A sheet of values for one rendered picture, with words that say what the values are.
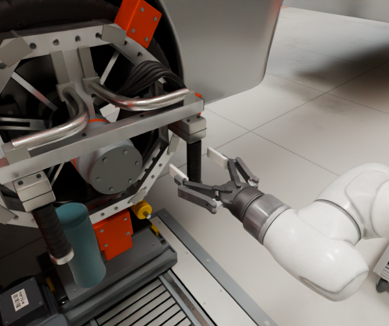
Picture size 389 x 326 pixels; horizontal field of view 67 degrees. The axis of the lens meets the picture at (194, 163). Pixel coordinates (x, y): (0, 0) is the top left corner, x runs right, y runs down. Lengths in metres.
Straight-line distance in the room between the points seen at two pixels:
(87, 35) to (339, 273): 0.65
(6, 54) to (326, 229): 0.65
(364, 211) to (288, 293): 0.98
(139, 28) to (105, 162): 0.32
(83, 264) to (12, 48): 0.53
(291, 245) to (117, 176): 0.40
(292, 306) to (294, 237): 0.97
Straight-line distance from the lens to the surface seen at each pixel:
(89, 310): 1.31
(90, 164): 0.66
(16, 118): 0.84
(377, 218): 0.58
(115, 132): 0.58
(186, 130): 0.65
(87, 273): 0.89
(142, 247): 1.32
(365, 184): 0.60
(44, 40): 0.69
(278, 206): 0.57
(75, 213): 0.77
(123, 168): 0.69
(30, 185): 0.54
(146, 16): 0.77
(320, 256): 0.52
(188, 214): 1.73
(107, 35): 0.73
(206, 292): 1.36
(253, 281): 1.50
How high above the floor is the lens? 1.26
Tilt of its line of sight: 37 degrees down
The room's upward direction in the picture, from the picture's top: straight up
